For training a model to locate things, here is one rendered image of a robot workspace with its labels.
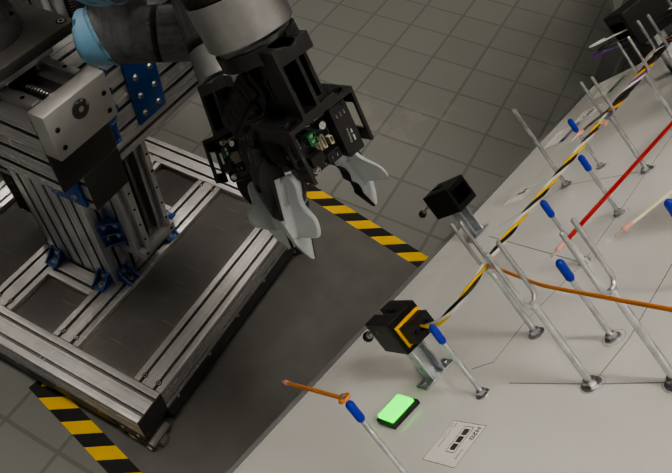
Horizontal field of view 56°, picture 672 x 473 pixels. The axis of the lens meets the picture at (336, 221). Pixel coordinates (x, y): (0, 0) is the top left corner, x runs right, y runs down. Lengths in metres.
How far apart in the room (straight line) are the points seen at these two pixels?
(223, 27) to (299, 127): 0.09
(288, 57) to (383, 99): 2.30
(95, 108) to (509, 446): 0.83
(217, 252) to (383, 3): 1.89
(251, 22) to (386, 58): 2.55
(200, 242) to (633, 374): 1.60
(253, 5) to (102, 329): 1.48
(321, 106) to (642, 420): 0.33
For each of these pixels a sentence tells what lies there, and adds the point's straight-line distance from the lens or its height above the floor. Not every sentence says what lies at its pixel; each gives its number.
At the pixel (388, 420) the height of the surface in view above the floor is 1.09.
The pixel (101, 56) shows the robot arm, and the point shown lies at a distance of 0.91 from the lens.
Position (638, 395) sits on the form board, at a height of 1.30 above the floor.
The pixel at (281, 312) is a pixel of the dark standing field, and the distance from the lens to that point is 2.05.
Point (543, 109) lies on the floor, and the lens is 2.87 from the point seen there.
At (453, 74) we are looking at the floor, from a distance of 2.97.
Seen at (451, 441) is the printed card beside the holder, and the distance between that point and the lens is 0.61.
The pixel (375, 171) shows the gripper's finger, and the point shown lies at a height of 1.31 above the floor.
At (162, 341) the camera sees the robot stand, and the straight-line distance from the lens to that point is 1.81.
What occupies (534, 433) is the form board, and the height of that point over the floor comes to 1.24.
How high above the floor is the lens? 1.73
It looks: 49 degrees down
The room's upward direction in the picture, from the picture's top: straight up
